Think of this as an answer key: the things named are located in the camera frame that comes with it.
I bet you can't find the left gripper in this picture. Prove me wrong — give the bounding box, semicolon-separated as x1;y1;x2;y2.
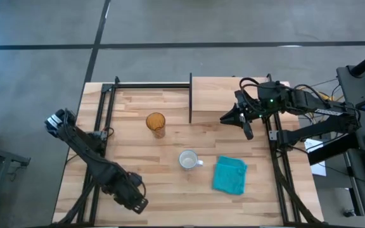
112;181;149;215

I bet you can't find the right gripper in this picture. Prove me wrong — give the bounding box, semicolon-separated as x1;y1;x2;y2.
219;89;267;141

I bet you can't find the white mug with red pattern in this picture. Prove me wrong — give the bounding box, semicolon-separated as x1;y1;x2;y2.
178;149;204;171

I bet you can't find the amber faceted plastic cup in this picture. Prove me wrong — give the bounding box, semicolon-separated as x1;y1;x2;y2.
145;111;167;139

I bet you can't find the wooden shelf with black legs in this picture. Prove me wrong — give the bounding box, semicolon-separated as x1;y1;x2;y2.
188;72;291;125

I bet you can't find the teal knitted cloth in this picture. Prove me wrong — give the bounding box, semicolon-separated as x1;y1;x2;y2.
212;155;248;196

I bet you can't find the white paper sheet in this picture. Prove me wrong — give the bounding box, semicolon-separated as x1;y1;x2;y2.
304;138;328;177

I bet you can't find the grey equipment cart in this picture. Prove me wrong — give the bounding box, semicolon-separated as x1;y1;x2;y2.
336;65;365;228

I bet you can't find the black cable loop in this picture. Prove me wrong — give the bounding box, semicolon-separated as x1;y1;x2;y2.
239;77;267;113

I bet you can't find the yellow cable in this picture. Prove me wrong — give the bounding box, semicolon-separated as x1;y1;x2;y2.
299;89;340;103

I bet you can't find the black aluminium frame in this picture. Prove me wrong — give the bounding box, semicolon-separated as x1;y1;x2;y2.
52;74;324;227

